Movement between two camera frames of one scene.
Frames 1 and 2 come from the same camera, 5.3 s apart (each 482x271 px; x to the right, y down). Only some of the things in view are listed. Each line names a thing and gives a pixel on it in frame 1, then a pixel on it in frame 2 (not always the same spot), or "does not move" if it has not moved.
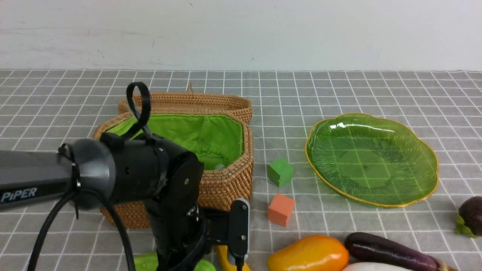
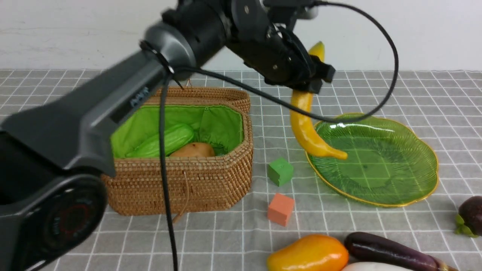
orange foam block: [280, 209] does not move
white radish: [377, 266] does not move
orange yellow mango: [312, 253] does not move
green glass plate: [369, 159] does not move
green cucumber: [148, 261] -> [175, 136]
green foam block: [280, 172] does not move
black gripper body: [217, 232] -> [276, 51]
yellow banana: [225, 265] -> [303, 122]
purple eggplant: [369, 247] does not move
